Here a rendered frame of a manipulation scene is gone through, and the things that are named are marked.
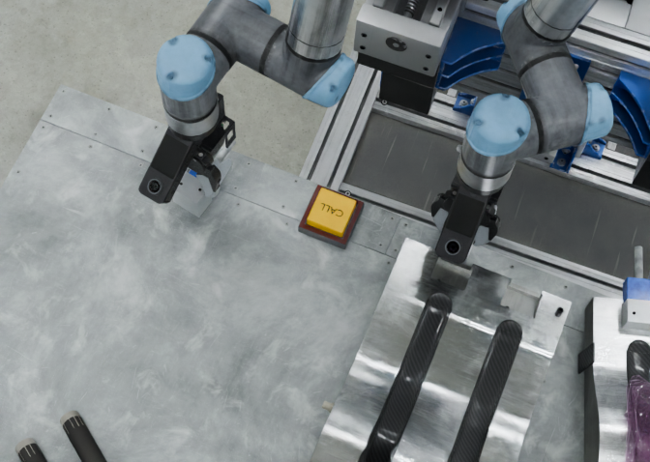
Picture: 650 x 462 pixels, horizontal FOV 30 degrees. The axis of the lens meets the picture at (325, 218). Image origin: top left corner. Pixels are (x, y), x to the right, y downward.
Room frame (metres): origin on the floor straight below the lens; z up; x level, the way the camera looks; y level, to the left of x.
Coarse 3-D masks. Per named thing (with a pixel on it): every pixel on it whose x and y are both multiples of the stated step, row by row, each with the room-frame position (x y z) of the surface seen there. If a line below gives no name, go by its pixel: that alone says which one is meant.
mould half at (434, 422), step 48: (384, 288) 0.62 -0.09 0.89; (432, 288) 0.63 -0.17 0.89; (480, 288) 0.63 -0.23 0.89; (384, 336) 0.55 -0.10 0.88; (480, 336) 0.56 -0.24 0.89; (528, 336) 0.56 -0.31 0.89; (384, 384) 0.48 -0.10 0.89; (432, 384) 0.48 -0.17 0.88; (528, 384) 0.50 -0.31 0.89; (336, 432) 0.39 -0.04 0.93; (432, 432) 0.41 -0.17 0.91
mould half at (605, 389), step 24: (600, 312) 0.62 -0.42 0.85; (600, 336) 0.59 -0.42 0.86; (624, 336) 0.59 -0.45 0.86; (648, 336) 0.59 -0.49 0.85; (600, 360) 0.55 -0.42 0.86; (624, 360) 0.55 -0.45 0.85; (600, 384) 0.51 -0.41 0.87; (624, 384) 0.51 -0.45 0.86; (600, 408) 0.47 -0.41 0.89; (624, 408) 0.47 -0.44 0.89; (600, 432) 0.43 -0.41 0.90; (624, 432) 0.43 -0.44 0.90; (600, 456) 0.40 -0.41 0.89; (624, 456) 0.40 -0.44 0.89
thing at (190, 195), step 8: (232, 144) 0.86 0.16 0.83; (224, 152) 0.85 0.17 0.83; (184, 176) 0.79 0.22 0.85; (192, 176) 0.79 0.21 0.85; (184, 184) 0.78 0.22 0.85; (192, 184) 0.78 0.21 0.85; (200, 184) 0.78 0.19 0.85; (176, 192) 0.77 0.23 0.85; (184, 192) 0.76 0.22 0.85; (192, 192) 0.76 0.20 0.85; (200, 192) 0.77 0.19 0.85; (176, 200) 0.77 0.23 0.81; (184, 200) 0.76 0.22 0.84; (192, 200) 0.75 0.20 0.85; (200, 200) 0.76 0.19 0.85; (208, 200) 0.77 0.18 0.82; (184, 208) 0.76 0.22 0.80; (192, 208) 0.75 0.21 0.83; (200, 208) 0.75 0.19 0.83
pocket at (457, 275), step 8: (440, 264) 0.68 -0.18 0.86; (448, 264) 0.68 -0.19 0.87; (456, 264) 0.67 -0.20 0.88; (464, 264) 0.67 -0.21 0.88; (440, 272) 0.66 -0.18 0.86; (448, 272) 0.66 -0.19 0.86; (456, 272) 0.67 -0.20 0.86; (464, 272) 0.67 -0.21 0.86; (440, 280) 0.65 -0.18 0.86; (448, 280) 0.65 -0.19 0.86; (456, 280) 0.65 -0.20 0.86; (464, 280) 0.65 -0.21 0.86; (464, 288) 0.64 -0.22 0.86
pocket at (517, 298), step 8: (512, 288) 0.64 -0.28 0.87; (520, 288) 0.64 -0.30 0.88; (504, 296) 0.63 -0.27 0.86; (512, 296) 0.63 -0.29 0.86; (520, 296) 0.64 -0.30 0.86; (528, 296) 0.64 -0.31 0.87; (536, 296) 0.63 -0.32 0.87; (504, 304) 0.62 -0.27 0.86; (512, 304) 0.62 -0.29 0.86; (520, 304) 0.62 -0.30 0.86; (528, 304) 0.62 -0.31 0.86; (536, 304) 0.62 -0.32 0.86; (520, 312) 0.61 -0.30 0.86; (528, 312) 0.61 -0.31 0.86; (536, 312) 0.60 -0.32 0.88
